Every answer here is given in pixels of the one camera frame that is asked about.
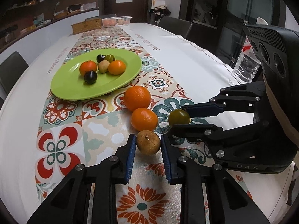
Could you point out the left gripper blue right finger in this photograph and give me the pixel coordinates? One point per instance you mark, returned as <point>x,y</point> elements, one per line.
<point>208,194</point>

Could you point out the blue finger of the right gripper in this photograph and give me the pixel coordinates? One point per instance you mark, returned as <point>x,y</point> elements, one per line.
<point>217,104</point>
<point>208,133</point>

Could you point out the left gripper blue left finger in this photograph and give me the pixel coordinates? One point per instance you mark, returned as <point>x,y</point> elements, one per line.
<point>69,201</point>

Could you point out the green tomato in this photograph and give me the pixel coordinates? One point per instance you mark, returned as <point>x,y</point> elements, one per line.
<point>178,116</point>
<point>110,58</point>

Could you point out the brown longan large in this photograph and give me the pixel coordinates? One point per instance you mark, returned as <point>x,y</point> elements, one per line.
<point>148,142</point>

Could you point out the small orange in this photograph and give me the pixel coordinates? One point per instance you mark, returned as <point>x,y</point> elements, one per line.
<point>117,67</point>
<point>144,119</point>

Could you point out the brown longan small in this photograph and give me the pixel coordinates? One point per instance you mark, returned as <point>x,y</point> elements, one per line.
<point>103,66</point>

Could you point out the dark plum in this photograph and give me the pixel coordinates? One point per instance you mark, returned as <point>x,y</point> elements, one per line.
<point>90,77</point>
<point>100,58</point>

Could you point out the large orange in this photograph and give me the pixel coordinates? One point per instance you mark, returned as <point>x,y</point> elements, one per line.
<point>86,67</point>

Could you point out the clear water bottle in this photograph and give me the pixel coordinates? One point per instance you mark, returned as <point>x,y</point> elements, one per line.
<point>246,66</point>

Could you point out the white tablecloth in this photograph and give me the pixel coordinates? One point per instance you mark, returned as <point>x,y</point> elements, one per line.
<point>20,119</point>

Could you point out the patterned table runner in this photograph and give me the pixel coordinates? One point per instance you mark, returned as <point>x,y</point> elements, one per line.
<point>175,71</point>

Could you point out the glass sliding door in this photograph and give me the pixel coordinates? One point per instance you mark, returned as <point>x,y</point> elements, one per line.
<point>239,13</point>

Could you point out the black chair right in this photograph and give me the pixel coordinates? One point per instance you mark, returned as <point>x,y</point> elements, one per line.
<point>176,26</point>

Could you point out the black chair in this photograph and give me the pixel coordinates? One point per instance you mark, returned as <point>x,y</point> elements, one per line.
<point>11,70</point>
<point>176,26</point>

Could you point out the green plate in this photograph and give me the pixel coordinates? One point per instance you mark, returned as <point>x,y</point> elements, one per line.
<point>74,82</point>

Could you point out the clear plastic fruit container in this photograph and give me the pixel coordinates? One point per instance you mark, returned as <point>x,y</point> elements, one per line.
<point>116,21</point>

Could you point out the black chair far end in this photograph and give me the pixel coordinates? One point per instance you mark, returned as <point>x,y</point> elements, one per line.
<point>101,17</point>

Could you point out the woven basket box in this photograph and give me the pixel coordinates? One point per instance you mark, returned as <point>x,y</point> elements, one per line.
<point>85,26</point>

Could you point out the white counter cabinet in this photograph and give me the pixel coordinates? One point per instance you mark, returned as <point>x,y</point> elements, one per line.
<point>32,44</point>

